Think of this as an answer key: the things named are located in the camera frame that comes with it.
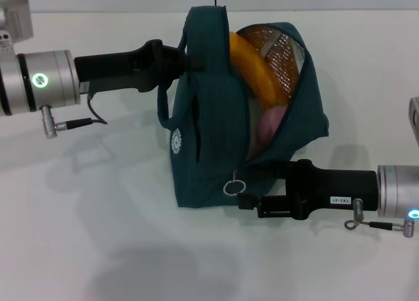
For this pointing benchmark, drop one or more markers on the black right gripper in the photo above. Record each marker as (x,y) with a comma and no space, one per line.
(327,189)

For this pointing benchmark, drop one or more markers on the yellow banana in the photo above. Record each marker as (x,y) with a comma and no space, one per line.
(255,68)

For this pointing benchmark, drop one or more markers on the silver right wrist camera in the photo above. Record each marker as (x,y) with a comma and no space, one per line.
(415,117)

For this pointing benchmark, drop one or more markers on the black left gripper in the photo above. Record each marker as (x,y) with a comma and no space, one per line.
(131,68)

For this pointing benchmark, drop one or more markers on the dark green lunch bag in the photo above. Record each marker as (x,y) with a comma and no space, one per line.
(212,117)

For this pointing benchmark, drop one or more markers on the pink peach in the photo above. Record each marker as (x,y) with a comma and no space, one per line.
(270,124)

